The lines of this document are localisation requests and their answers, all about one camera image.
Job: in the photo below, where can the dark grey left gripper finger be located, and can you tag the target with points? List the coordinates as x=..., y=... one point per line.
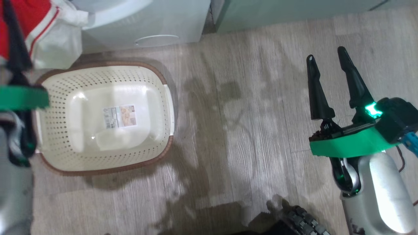
x=18, y=49

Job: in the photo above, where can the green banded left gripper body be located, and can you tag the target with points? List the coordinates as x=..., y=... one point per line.
x=23, y=98

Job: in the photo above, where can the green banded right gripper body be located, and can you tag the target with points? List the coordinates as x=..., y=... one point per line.
x=352, y=143

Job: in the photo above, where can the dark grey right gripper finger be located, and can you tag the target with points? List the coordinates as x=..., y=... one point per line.
x=356, y=88
x=320, y=101

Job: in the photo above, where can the red white striped garment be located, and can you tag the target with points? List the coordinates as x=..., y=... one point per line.
x=55, y=39

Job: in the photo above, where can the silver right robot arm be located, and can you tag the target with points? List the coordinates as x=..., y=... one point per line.
x=382, y=195

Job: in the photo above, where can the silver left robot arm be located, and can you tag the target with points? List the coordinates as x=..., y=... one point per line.
x=13, y=195

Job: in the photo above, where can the white washing machine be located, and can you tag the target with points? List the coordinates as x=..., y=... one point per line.
x=147, y=19

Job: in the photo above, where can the cream perforated laundry basket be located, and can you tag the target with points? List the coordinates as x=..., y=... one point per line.
x=81, y=81

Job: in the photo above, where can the pale green cabinet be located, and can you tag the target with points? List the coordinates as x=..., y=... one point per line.
x=294, y=11

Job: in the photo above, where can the paper label inside basket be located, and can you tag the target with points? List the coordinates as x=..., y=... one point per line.
x=119, y=116

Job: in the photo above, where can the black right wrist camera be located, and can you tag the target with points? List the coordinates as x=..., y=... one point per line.
x=398, y=117

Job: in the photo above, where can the blue right camera connector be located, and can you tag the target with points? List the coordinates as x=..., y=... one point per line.
x=412, y=142

